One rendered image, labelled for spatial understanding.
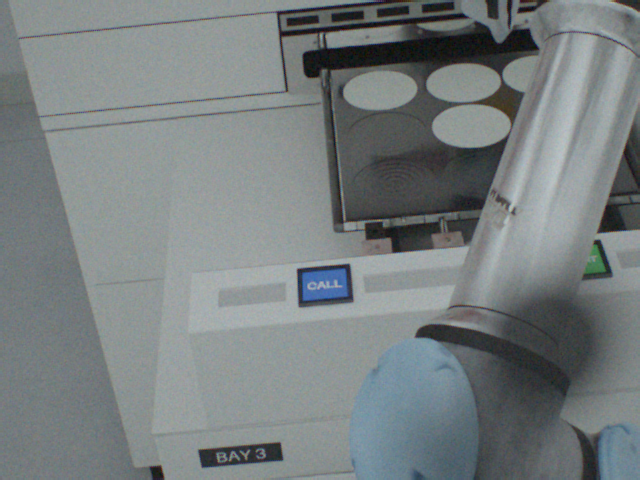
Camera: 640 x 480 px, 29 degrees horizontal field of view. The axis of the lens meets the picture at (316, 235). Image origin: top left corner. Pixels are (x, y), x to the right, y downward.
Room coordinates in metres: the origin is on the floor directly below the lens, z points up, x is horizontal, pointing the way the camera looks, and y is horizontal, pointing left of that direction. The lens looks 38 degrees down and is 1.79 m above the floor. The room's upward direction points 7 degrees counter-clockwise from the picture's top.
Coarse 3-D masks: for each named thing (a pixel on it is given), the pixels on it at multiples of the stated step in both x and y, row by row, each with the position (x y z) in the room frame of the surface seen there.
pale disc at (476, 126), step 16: (448, 112) 1.37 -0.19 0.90; (464, 112) 1.36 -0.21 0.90; (480, 112) 1.36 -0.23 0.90; (496, 112) 1.35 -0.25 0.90; (448, 128) 1.33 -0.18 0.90; (464, 128) 1.32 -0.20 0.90; (480, 128) 1.32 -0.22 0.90; (496, 128) 1.32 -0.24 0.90; (448, 144) 1.29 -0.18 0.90; (464, 144) 1.29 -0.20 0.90; (480, 144) 1.28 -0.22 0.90
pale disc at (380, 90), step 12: (372, 72) 1.49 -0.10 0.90; (384, 72) 1.48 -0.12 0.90; (396, 72) 1.48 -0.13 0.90; (348, 84) 1.46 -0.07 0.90; (360, 84) 1.46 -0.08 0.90; (372, 84) 1.46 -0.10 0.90; (384, 84) 1.45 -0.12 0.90; (396, 84) 1.45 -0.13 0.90; (408, 84) 1.45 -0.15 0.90; (348, 96) 1.43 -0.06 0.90; (360, 96) 1.43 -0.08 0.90; (372, 96) 1.43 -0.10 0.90; (384, 96) 1.42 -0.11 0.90; (396, 96) 1.42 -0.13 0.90; (408, 96) 1.42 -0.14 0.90; (372, 108) 1.40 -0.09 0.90; (384, 108) 1.39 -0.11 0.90
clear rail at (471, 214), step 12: (636, 192) 1.15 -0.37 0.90; (612, 204) 1.14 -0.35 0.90; (624, 204) 1.14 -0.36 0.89; (396, 216) 1.15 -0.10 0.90; (408, 216) 1.15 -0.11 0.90; (420, 216) 1.15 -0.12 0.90; (432, 216) 1.15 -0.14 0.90; (444, 216) 1.14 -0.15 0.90; (456, 216) 1.14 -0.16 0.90; (468, 216) 1.14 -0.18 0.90; (480, 216) 1.14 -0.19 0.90; (348, 228) 1.15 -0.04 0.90; (360, 228) 1.15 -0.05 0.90; (384, 228) 1.15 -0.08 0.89
